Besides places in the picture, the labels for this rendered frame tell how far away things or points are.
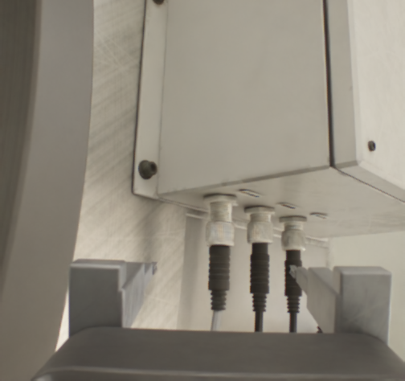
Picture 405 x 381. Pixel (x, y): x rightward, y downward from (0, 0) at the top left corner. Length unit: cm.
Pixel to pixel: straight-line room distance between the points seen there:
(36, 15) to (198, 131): 11
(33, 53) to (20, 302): 9
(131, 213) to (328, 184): 10
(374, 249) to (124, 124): 354
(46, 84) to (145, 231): 11
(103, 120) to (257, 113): 8
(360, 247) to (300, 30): 358
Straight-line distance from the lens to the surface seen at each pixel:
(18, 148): 20
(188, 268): 31
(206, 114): 28
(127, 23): 31
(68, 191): 20
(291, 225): 34
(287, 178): 24
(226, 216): 28
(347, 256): 390
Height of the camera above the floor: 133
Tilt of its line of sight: 45 degrees up
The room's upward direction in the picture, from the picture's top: 45 degrees clockwise
